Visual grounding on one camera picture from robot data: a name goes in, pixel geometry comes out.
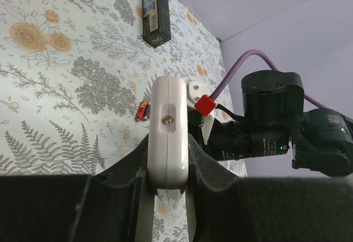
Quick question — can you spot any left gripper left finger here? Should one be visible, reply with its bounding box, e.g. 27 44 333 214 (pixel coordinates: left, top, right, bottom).
94 136 155 241

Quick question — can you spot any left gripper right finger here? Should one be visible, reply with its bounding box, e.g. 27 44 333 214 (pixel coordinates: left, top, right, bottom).
185 134 239 241

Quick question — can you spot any red AAA battery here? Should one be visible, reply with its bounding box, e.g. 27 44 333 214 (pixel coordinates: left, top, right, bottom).
135 100 147 122

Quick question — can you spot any red white remote control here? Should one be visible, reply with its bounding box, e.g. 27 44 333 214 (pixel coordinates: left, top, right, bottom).
147 76 189 193

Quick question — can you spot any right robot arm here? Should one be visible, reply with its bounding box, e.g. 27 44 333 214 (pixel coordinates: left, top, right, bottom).
203 70 352 177

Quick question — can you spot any long black box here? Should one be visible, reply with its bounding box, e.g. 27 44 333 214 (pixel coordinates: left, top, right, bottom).
142 0 172 48

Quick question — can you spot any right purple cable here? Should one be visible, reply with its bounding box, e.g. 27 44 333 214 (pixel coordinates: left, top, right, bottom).
211 49 340 116

